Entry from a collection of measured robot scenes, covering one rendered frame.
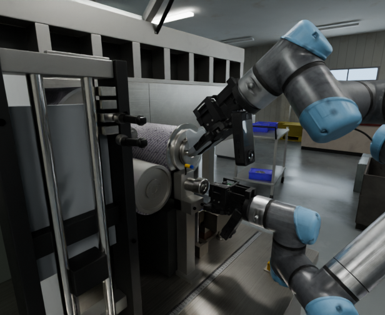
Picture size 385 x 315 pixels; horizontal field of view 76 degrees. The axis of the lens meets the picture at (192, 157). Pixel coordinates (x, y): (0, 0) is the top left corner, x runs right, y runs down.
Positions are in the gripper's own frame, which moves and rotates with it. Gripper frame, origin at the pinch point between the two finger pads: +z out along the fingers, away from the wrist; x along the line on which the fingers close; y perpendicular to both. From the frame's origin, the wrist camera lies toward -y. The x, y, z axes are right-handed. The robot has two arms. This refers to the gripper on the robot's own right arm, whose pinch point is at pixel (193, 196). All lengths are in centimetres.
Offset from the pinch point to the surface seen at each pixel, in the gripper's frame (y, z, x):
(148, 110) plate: 24.4, 30.1, -8.7
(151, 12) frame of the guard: 59, 30, -12
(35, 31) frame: 46, 31, 27
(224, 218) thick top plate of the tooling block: -8.6, -6.4, -7.9
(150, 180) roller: 10.8, -2.3, 18.5
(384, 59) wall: 128, 17, -856
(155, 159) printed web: 13.9, 3.1, 12.2
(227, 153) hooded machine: -95, 238, -401
